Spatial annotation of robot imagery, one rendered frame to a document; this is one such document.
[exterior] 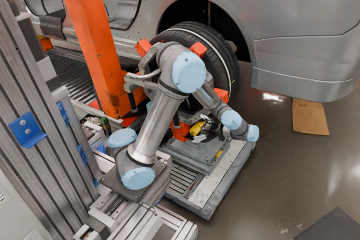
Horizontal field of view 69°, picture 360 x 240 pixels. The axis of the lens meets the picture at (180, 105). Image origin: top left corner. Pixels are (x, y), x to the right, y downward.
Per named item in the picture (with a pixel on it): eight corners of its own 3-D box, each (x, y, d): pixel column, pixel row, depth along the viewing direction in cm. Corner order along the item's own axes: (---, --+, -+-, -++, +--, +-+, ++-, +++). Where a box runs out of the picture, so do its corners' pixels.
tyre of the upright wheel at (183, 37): (220, 120, 204) (259, 54, 155) (204, 138, 189) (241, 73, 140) (155, 74, 220) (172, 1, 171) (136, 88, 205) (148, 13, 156)
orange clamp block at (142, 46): (154, 47, 168) (145, 37, 168) (146, 52, 163) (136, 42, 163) (149, 53, 174) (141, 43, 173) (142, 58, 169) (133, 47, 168)
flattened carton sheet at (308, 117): (321, 101, 276) (322, 98, 274) (329, 136, 234) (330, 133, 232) (290, 98, 285) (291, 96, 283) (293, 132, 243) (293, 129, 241)
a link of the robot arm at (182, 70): (136, 168, 110) (194, 49, 93) (149, 195, 98) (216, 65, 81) (109, 166, 103) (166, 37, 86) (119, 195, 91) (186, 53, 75)
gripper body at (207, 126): (202, 117, 130) (223, 118, 122) (211, 124, 136) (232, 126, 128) (198, 131, 128) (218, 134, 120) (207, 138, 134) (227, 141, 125)
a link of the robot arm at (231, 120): (212, 114, 113) (224, 125, 120) (226, 128, 105) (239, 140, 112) (224, 101, 113) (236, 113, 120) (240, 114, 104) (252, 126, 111)
